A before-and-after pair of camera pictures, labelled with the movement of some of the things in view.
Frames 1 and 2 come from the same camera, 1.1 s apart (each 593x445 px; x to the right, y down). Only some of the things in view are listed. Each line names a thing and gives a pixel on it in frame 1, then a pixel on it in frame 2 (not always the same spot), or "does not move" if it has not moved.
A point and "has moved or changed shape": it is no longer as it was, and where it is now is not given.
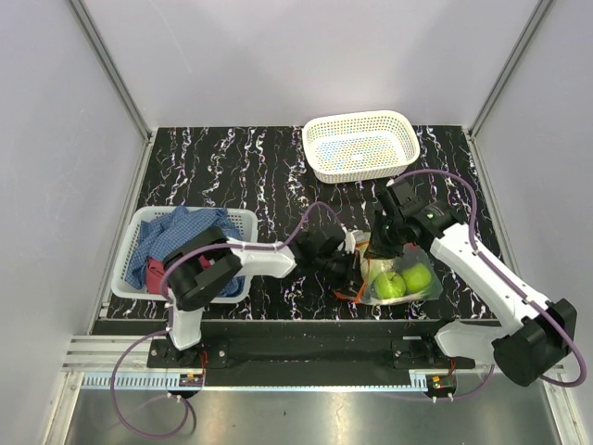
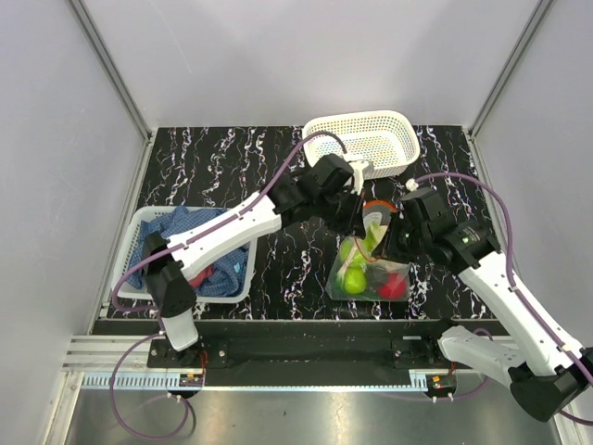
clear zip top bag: [409, 278] has moved or changed shape
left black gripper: [351, 276] -> [358, 230]
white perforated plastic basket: [363, 146] does not move
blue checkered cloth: [161, 235] does not move
